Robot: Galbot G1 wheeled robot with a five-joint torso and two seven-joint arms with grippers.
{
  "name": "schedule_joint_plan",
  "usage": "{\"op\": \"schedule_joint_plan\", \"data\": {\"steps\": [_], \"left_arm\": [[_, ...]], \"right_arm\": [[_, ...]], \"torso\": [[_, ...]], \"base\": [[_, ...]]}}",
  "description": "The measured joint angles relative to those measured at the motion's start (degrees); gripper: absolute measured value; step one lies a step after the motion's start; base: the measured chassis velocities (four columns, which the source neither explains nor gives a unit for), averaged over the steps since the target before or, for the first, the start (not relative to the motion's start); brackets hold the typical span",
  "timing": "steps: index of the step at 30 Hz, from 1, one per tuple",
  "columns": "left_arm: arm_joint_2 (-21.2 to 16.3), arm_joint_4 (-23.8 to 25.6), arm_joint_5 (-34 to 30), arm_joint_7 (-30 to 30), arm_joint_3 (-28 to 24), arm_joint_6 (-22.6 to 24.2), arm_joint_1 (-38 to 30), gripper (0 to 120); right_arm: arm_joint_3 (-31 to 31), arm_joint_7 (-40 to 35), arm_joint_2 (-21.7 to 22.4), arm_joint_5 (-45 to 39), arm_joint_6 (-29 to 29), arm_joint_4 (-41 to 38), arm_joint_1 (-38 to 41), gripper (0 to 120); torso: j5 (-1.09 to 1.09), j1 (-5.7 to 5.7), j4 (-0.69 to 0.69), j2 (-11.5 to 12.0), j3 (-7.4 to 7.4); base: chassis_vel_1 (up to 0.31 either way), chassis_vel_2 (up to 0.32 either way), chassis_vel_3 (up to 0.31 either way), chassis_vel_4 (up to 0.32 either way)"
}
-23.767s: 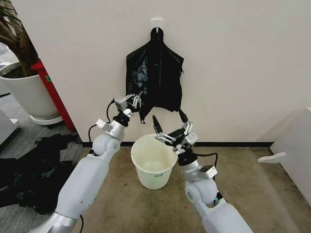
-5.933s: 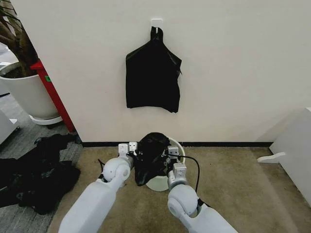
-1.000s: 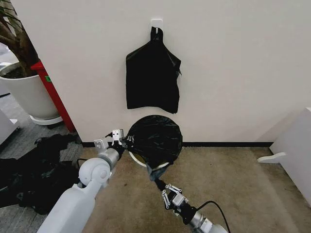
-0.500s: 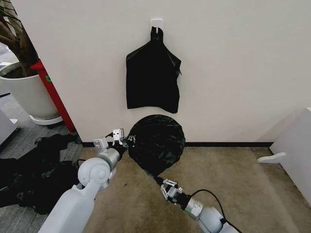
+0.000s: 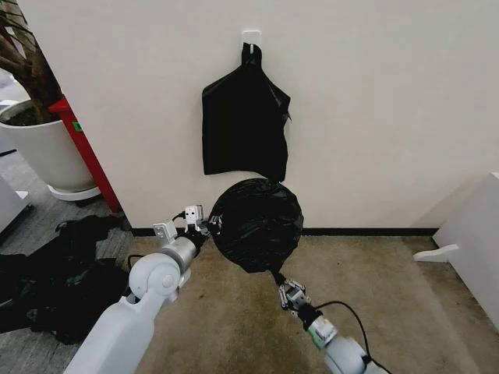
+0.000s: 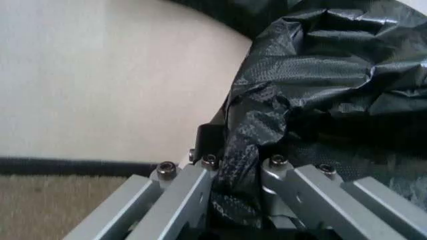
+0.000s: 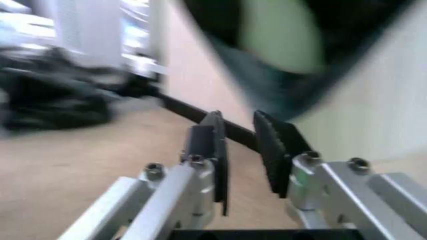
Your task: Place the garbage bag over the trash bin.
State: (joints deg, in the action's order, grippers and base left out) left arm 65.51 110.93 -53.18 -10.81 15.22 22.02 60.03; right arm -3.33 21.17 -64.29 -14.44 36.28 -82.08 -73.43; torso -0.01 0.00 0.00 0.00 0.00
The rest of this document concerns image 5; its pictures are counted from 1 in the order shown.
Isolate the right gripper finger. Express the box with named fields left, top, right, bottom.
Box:
left=285, top=277, right=312, bottom=306
left=276, top=284, right=294, bottom=312

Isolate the black garbage bag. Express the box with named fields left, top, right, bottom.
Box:
left=201, top=41, right=293, bottom=182
left=208, top=177, right=305, bottom=286

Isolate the flat black hanging garbage bag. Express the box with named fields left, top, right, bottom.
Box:
left=201, top=41, right=293, bottom=182

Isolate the black baseboard strip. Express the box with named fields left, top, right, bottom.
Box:
left=131, top=227, right=441, bottom=238

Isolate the white pot saucer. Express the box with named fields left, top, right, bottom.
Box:
left=46, top=184, right=104, bottom=202

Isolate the red metal stand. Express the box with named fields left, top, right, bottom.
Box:
left=48, top=97, right=126, bottom=213

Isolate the crumpled black bags pile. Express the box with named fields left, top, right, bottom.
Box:
left=0, top=213, right=134, bottom=346

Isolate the white plant pot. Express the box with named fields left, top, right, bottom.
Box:
left=0, top=98, right=97, bottom=192

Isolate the white cabinet with foot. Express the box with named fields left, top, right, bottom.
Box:
left=412, top=170, right=499, bottom=317

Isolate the low white cabinet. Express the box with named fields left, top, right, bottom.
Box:
left=0, top=174, right=34, bottom=236

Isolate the brown plant trunk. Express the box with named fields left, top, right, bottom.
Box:
left=0, top=0, right=64, bottom=122

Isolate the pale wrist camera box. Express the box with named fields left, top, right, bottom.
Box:
left=183, top=203, right=205, bottom=228

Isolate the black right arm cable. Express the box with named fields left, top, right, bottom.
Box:
left=311, top=300, right=389, bottom=368

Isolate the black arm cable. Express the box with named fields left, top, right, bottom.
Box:
left=123, top=254, right=142, bottom=299
left=311, top=300, right=389, bottom=368

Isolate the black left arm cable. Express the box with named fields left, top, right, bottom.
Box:
left=123, top=254, right=142, bottom=299

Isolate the white wall hook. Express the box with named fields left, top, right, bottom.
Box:
left=241, top=30, right=262, bottom=55

